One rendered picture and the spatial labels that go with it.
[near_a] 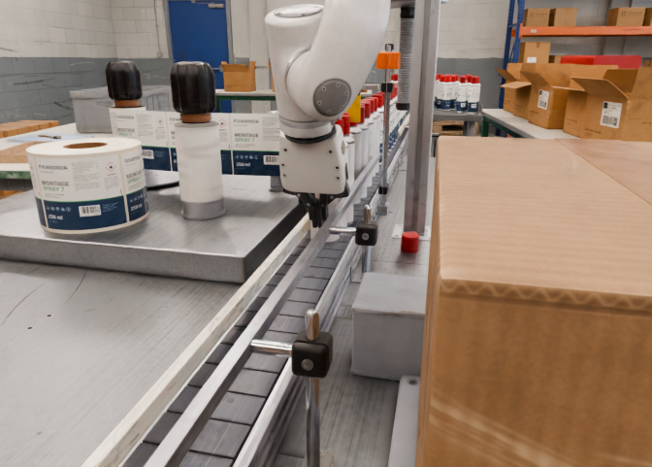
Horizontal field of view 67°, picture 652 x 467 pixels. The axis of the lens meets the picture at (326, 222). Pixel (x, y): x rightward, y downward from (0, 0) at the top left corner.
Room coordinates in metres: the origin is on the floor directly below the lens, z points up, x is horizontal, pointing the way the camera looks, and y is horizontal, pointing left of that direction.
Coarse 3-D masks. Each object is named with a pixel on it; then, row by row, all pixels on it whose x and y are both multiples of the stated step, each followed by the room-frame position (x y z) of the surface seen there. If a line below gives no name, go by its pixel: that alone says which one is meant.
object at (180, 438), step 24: (336, 216) 0.69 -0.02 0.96; (312, 240) 0.59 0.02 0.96; (288, 288) 0.46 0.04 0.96; (264, 312) 0.40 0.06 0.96; (240, 336) 0.36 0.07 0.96; (240, 360) 0.33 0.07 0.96; (216, 384) 0.30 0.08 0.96; (192, 408) 0.27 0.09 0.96; (192, 432) 0.25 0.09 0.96; (168, 456) 0.23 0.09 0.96
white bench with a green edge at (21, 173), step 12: (36, 132) 2.71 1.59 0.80; (48, 132) 2.71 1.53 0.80; (60, 132) 2.71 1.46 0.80; (72, 132) 2.71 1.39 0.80; (0, 144) 2.32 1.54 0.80; (12, 144) 2.32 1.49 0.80; (0, 168) 1.78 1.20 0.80; (12, 168) 1.78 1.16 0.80; (24, 168) 1.78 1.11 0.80; (0, 180) 1.80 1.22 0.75; (12, 180) 1.79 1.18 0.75; (24, 180) 1.79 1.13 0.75
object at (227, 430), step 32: (352, 224) 0.89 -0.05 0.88; (288, 256) 0.73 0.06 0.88; (320, 256) 0.73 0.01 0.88; (320, 288) 0.62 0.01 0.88; (288, 320) 0.53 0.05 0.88; (224, 352) 0.46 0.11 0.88; (192, 384) 0.41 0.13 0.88; (256, 384) 0.41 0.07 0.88; (224, 416) 0.36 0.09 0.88; (256, 416) 0.36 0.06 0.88; (192, 448) 0.32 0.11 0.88; (224, 448) 0.32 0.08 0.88
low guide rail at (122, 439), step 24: (288, 240) 0.72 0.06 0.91; (264, 264) 0.62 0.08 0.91; (240, 288) 0.55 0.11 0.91; (240, 312) 0.52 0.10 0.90; (216, 336) 0.45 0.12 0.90; (192, 360) 0.40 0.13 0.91; (168, 384) 0.36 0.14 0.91; (144, 408) 0.33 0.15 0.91; (120, 432) 0.30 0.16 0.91; (144, 432) 0.32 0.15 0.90; (96, 456) 0.28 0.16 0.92; (120, 456) 0.29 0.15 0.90
